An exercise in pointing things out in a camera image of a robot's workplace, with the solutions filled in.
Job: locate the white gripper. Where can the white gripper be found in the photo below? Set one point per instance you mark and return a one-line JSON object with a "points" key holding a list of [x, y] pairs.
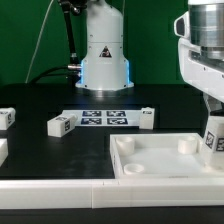
{"points": [[204, 74]]}

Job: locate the white square tabletop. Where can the white square tabletop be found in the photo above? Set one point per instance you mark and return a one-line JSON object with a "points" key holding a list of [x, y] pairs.
{"points": [[169, 155]]}

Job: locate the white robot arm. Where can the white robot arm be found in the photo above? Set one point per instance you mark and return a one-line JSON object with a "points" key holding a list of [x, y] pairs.
{"points": [[105, 69]]}

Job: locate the apriltag marker sheet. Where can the apriltag marker sheet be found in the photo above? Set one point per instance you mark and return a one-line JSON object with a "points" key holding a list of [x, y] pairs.
{"points": [[105, 117]]}

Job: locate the white block left edge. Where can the white block left edge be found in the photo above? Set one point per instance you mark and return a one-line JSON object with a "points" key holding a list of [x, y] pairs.
{"points": [[3, 150]]}

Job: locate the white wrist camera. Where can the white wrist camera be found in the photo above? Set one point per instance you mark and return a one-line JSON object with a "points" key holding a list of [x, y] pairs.
{"points": [[181, 26]]}

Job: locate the white front fence rail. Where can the white front fence rail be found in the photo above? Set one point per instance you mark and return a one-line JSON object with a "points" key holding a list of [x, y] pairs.
{"points": [[50, 194]]}

